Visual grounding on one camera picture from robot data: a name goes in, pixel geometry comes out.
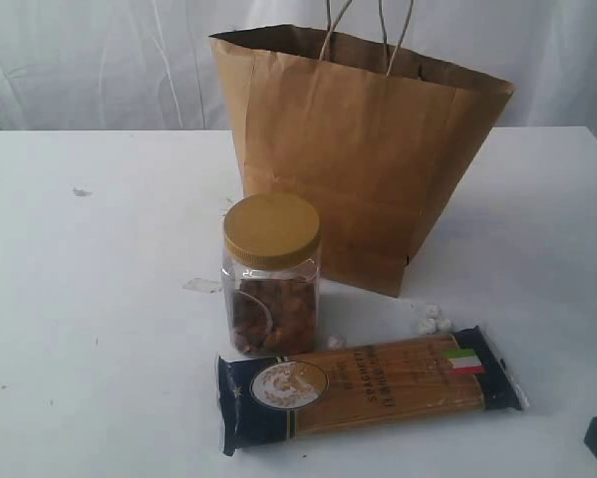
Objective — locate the clear jar with gold lid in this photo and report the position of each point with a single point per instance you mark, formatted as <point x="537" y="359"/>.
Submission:
<point x="270" y="274"/>

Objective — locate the brown paper shopping bag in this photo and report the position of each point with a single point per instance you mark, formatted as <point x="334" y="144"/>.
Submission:
<point x="375" y="136"/>

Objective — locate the spaghetti packet with Italian flag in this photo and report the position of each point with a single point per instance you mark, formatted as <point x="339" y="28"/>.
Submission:
<point x="276" y="399"/>

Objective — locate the clear tape scrap on table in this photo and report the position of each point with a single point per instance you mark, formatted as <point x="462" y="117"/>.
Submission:
<point x="203" y="286"/>

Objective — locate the white backdrop curtain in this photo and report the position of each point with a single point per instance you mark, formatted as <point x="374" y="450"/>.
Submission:
<point x="148" y="65"/>

